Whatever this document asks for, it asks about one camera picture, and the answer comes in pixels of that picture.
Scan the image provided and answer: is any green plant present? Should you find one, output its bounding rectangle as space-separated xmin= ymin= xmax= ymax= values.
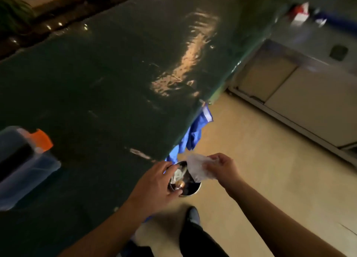
xmin=0 ymin=0 xmax=35 ymax=38

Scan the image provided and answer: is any person's left forearm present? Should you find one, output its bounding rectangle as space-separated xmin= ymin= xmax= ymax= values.
xmin=58 ymin=199 xmax=157 ymax=257

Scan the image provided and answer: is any person's dark shoe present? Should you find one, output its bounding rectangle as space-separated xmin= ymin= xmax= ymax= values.
xmin=186 ymin=206 xmax=201 ymax=226

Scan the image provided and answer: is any person's leg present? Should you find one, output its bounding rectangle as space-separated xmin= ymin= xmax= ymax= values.
xmin=179 ymin=222 xmax=230 ymax=257

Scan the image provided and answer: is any dark stone counter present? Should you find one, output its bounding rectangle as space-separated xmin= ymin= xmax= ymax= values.
xmin=0 ymin=0 xmax=148 ymax=60

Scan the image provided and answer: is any dark green table cover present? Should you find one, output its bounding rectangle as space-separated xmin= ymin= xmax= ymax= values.
xmin=0 ymin=0 xmax=290 ymax=257

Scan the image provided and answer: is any small steel bowl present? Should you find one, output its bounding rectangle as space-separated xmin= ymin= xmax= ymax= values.
xmin=168 ymin=161 xmax=202 ymax=197

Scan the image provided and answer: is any person's left hand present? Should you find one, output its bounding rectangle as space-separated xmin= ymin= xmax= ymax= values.
xmin=127 ymin=161 xmax=184 ymax=217

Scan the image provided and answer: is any dark square drain cover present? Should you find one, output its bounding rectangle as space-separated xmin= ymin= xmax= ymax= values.
xmin=329 ymin=45 xmax=348 ymax=61

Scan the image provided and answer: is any person's right forearm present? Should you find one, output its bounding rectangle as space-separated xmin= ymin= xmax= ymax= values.
xmin=224 ymin=179 xmax=348 ymax=257

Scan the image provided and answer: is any clear plastic bag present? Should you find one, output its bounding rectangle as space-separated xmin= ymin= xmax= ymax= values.
xmin=186 ymin=154 xmax=220 ymax=183

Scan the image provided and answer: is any steel cabinet with sliding doors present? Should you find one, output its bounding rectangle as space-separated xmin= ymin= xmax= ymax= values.
xmin=228 ymin=39 xmax=357 ymax=165

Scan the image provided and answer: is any blue cloth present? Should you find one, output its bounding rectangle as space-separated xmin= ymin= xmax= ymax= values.
xmin=165 ymin=106 xmax=214 ymax=164

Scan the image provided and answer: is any clear plastic container orange latch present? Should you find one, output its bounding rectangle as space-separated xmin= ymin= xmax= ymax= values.
xmin=0 ymin=126 xmax=61 ymax=211

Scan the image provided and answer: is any person's right hand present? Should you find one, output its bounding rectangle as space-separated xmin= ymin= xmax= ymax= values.
xmin=204 ymin=153 xmax=245 ymax=190

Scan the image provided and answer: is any blue and white object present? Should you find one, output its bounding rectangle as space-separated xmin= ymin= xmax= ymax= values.
xmin=314 ymin=10 xmax=357 ymax=32

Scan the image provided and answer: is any red and white box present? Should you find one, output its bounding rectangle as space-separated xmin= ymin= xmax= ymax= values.
xmin=289 ymin=2 xmax=310 ymax=27

